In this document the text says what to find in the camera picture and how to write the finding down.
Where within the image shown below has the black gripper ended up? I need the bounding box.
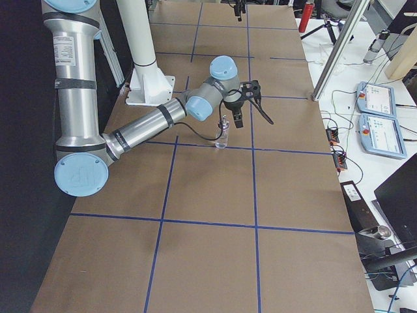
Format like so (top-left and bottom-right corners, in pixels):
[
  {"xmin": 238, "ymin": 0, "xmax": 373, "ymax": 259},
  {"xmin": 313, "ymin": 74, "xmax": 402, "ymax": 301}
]
[
  {"xmin": 224, "ymin": 97, "xmax": 245, "ymax": 128},
  {"xmin": 233, "ymin": 0, "xmax": 246, "ymax": 22}
]

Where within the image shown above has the clear glass sauce bottle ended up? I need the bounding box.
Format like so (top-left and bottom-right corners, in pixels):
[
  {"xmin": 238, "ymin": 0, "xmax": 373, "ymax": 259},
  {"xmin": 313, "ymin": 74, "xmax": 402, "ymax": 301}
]
[{"xmin": 215, "ymin": 115, "xmax": 229, "ymax": 149}]

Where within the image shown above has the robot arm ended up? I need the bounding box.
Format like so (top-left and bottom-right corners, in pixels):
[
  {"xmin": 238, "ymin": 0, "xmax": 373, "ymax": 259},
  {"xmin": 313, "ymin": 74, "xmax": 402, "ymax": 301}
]
[{"xmin": 42, "ymin": 1, "xmax": 243, "ymax": 197}]

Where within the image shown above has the red cylinder bottle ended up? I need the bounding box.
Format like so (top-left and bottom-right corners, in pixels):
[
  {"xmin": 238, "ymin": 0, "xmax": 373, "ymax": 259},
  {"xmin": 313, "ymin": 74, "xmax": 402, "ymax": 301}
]
[{"xmin": 298, "ymin": 1, "xmax": 315, "ymax": 33}]

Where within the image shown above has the orange black usb hub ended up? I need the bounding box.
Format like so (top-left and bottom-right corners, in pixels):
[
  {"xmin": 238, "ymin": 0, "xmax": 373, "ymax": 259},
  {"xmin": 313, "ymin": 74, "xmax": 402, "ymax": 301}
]
[{"xmin": 325, "ymin": 128, "xmax": 339, "ymax": 145}]

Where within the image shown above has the brown paper table cover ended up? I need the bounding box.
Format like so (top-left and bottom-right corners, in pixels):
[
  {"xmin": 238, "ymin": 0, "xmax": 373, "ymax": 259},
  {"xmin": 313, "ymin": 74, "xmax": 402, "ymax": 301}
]
[{"xmin": 31, "ymin": 1, "xmax": 373, "ymax": 312}]

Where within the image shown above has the upper blue teach pendant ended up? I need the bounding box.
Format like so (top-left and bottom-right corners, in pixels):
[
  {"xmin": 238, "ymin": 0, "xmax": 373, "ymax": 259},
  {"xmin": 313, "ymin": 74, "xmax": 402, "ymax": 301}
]
[{"xmin": 356, "ymin": 82, "xmax": 397, "ymax": 117}]

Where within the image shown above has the blue teach pendant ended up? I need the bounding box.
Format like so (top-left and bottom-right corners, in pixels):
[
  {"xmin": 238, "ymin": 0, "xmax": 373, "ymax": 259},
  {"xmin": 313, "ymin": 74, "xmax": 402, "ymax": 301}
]
[
  {"xmin": 358, "ymin": 113, "xmax": 407, "ymax": 159},
  {"xmin": 356, "ymin": 82, "xmax": 397, "ymax": 117}
]

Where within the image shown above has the lower blue teach pendant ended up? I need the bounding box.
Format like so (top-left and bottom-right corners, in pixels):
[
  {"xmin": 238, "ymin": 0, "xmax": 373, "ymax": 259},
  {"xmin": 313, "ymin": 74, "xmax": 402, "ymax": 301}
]
[{"xmin": 358, "ymin": 113, "xmax": 407, "ymax": 159}]

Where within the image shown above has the black box with label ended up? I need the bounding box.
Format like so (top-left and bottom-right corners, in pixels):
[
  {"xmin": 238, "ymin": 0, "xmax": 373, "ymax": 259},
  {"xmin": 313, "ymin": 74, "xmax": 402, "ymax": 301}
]
[{"xmin": 340, "ymin": 181, "xmax": 379, "ymax": 233}]

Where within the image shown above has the wooden beam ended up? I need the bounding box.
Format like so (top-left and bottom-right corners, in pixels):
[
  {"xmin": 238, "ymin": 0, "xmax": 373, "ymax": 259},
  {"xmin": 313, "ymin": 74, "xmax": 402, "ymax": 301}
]
[{"xmin": 385, "ymin": 24, "xmax": 417, "ymax": 80}]

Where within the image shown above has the black monitor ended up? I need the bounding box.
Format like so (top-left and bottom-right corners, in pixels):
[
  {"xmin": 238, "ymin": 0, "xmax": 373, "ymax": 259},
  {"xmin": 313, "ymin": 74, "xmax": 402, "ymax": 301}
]
[{"xmin": 374, "ymin": 154, "xmax": 417, "ymax": 242}]

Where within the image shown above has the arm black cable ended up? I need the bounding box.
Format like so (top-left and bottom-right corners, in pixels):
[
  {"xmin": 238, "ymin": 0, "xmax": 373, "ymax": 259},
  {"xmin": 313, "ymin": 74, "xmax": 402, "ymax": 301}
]
[{"xmin": 175, "ymin": 97, "xmax": 274, "ymax": 143}]

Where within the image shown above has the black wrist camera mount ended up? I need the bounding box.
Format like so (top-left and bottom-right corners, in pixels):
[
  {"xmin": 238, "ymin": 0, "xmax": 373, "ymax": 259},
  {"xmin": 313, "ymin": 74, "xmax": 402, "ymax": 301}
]
[{"xmin": 240, "ymin": 80, "xmax": 261, "ymax": 104}]

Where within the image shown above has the black camera tripod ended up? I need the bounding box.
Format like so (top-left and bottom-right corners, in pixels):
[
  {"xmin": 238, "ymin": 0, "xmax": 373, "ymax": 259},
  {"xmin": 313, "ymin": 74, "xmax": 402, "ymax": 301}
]
[{"xmin": 299, "ymin": 15, "xmax": 339, "ymax": 46}]

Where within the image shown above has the white pedestal column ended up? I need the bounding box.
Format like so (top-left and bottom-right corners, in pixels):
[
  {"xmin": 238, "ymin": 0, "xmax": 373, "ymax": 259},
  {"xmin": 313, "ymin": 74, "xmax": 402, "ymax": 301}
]
[{"xmin": 117, "ymin": 0, "xmax": 175, "ymax": 106}]

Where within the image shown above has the aluminium frame post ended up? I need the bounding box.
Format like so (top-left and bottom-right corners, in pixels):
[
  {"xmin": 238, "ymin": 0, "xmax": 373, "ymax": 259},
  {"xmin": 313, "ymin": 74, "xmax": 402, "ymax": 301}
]
[{"xmin": 311, "ymin": 0, "xmax": 370, "ymax": 101}]

